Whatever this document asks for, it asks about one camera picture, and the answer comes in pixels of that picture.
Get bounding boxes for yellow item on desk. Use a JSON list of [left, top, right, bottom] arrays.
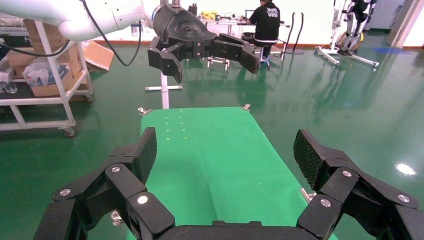
[[200, 10, 219, 21]]

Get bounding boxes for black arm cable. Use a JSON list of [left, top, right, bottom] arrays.
[[0, 39, 72, 58], [79, 0, 143, 67]]

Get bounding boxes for black round stool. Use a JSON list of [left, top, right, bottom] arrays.
[[241, 31, 266, 63]]

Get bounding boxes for robot on white frame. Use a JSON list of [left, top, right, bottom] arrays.
[[313, 0, 381, 69]]

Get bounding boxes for flattened brown cardboard sheet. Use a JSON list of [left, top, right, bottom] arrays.
[[82, 40, 116, 73]]

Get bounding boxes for black hose floor stand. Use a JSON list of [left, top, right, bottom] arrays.
[[281, 11, 306, 56]]

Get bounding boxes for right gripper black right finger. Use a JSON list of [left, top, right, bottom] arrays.
[[293, 129, 424, 240]]

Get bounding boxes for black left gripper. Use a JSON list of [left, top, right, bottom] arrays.
[[147, 3, 261, 84]]

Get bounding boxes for white T-shaped floor stand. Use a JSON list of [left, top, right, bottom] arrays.
[[144, 70, 184, 110]]

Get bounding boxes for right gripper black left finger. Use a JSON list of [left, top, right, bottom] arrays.
[[33, 126, 176, 240]]

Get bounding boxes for seated person in black shirt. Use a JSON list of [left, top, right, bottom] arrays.
[[244, 0, 282, 69]]

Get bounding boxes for clear plastic bag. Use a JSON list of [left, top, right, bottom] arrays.
[[21, 57, 69, 88]]

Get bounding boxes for white office desk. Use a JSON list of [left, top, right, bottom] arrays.
[[198, 16, 291, 38]]

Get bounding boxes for brown cardboard storage box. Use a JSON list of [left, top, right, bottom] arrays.
[[5, 43, 84, 79], [23, 18, 68, 51], [29, 68, 89, 98]]

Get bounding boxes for white wheeled shelf cart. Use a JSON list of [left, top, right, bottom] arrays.
[[0, 19, 95, 139]]

